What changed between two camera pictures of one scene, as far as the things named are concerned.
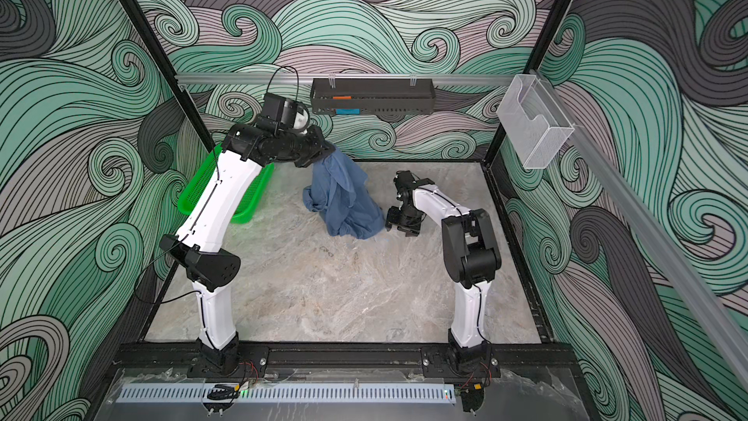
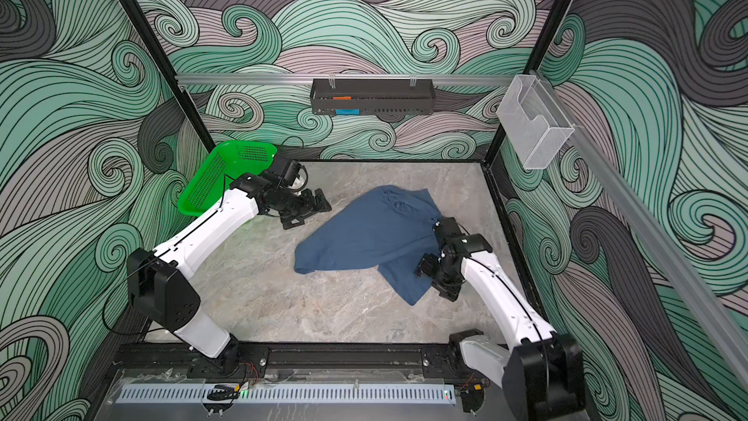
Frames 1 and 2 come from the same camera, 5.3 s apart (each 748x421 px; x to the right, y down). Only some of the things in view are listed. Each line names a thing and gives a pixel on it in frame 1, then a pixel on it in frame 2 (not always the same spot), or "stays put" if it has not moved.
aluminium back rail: [336, 74] stays put
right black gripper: [397, 220] -> [430, 263]
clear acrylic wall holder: [535, 125] stays put
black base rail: [369, 360] stays put
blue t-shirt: [339, 191] -> [389, 225]
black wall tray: [372, 95] stays put
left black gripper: [318, 145] -> [309, 207]
